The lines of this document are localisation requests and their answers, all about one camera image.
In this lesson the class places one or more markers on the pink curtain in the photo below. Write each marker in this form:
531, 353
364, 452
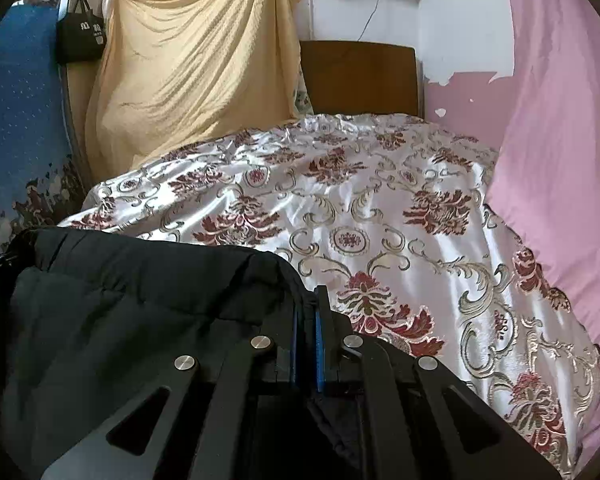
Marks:
560, 125

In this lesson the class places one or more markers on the blue printed cloth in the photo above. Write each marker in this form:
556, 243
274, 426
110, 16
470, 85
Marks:
20, 125

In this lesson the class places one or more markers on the black jacket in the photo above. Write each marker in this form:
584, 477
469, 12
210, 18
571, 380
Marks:
130, 320

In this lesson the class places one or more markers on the black bag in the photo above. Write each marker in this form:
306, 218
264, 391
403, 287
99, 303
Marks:
81, 35

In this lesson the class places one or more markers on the yellow hanging cloth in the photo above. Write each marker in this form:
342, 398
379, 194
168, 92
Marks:
195, 65

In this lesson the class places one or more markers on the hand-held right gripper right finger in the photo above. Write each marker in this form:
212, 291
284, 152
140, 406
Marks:
321, 347

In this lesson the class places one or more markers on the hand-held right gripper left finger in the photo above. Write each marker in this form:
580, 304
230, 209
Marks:
294, 347

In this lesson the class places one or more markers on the wooden headboard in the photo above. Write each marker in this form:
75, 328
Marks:
362, 77

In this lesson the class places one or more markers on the floral satin bedspread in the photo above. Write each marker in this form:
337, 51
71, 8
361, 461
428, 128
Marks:
380, 220

